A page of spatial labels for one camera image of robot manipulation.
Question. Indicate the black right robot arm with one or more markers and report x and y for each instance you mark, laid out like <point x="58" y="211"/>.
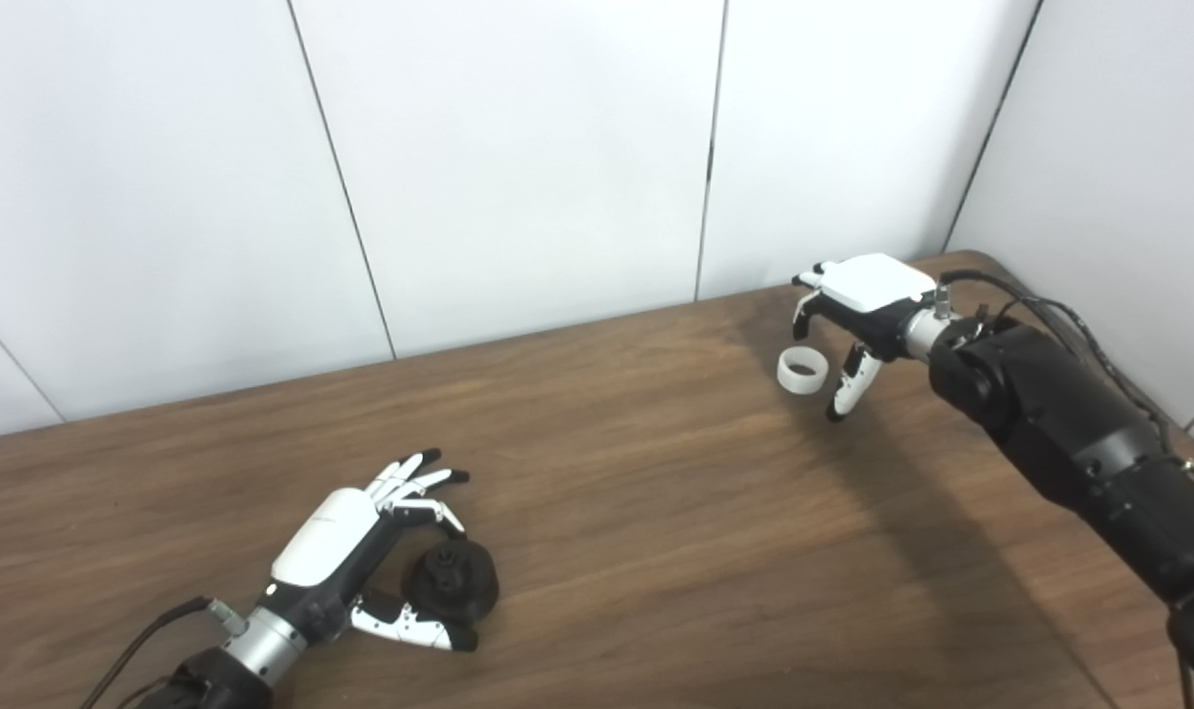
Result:
<point x="1059" y="414"/>

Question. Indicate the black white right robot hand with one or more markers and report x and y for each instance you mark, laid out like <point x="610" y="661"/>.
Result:
<point x="872" y="281"/>

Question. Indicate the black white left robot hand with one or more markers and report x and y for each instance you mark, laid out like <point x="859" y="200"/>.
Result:
<point x="326" y="537"/>

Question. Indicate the round black part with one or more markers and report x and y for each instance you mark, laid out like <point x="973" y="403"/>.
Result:
<point x="459" y="586"/>

